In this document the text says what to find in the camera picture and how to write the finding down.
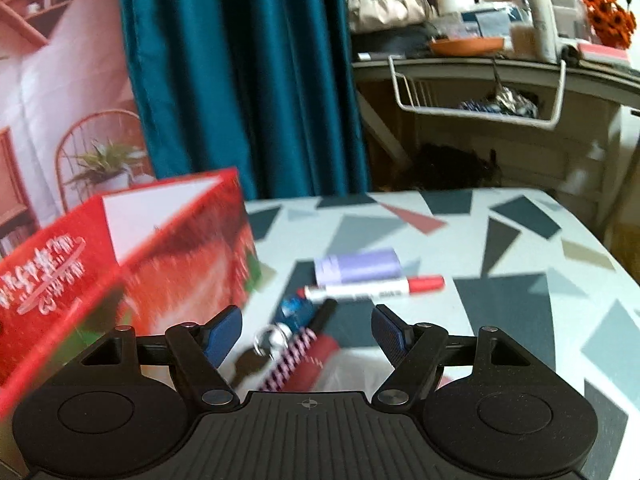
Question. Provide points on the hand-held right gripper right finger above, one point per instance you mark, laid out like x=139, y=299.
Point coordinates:
x=387, y=334

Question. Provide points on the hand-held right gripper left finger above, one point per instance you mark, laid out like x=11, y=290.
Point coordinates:
x=222, y=334

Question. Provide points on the red capped white marker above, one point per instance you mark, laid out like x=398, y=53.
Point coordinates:
x=370, y=289

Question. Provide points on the dark red tube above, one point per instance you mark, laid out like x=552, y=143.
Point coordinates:
x=317, y=360

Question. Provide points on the small purple white box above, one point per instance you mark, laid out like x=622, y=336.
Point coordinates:
x=357, y=265

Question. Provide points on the checkered pen with black cap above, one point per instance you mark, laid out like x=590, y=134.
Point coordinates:
x=295, y=355

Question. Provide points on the red cardboard box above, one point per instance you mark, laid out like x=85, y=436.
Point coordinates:
x=65, y=270

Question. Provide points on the geometric patterned tablecloth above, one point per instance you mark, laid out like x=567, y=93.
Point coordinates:
x=500, y=310

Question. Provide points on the dark cloth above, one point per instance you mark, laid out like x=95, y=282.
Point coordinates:
x=450, y=167

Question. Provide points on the white vanity desk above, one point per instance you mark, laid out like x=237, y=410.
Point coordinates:
x=550, y=160

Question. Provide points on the foil packets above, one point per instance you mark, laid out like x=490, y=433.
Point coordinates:
x=505, y=102

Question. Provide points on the white spray bottle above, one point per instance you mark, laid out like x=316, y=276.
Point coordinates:
x=587, y=167

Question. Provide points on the teal curtain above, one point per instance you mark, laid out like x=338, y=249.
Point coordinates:
x=240, y=60

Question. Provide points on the orange bowl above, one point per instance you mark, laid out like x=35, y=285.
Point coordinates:
x=465, y=46

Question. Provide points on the clear jar of cotton swabs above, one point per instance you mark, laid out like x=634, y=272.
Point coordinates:
x=524, y=41

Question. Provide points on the beige bag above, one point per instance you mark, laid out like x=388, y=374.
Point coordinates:
x=385, y=7

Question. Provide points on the blue box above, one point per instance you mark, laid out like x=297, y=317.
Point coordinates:
x=492, y=15

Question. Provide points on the tall white bottle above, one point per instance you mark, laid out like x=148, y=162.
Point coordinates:
x=542, y=20

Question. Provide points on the pink box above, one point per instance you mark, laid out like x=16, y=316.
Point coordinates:
x=602, y=53

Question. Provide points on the orange flowers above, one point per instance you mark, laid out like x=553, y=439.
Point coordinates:
x=610, y=20

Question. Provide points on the printed furniture wall backdrop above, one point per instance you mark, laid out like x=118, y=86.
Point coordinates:
x=65, y=85

